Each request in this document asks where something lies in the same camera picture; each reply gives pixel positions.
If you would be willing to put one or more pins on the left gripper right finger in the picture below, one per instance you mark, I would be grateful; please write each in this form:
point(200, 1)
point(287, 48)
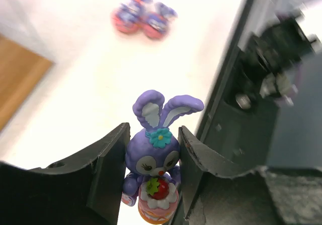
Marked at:
point(218, 191)

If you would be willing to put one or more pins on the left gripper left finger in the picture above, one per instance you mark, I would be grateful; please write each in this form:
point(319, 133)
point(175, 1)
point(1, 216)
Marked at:
point(84, 188)

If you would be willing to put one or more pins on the small purple bunny toy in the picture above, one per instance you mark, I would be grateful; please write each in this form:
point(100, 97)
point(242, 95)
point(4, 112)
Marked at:
point(152, 156)

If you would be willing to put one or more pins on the purple bunny pink donut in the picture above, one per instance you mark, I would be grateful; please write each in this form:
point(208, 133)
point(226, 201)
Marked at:
point(155, 24)
point(127, 18)

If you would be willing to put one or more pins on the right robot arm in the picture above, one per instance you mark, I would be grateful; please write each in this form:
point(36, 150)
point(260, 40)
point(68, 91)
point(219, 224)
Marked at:
point(270, 64)

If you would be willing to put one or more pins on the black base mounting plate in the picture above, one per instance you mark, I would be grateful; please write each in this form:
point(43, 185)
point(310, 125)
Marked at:
point(268, 133)

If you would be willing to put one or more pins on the white wire wooden shelf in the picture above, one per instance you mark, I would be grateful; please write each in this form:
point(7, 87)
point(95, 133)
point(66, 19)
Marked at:
point(21, 70)

